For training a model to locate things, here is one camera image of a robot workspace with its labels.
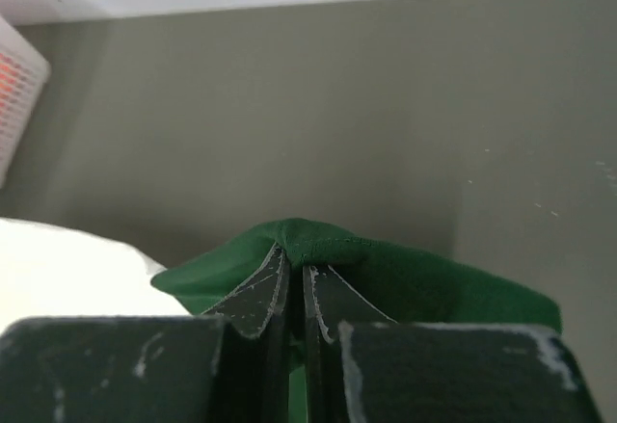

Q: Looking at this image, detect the white plastic basket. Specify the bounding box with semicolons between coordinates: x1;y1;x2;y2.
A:
0;18;51;186

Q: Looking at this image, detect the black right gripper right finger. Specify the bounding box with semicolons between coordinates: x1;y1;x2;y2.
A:
303;266;601;422

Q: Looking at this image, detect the white and green t shirt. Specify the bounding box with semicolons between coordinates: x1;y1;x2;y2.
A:
1;220;560;422

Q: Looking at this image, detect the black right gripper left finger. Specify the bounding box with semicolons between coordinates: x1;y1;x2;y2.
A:
1;247;291;422

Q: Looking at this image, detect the orange cloth in basket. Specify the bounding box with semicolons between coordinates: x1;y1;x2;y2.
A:
0;53;20;99

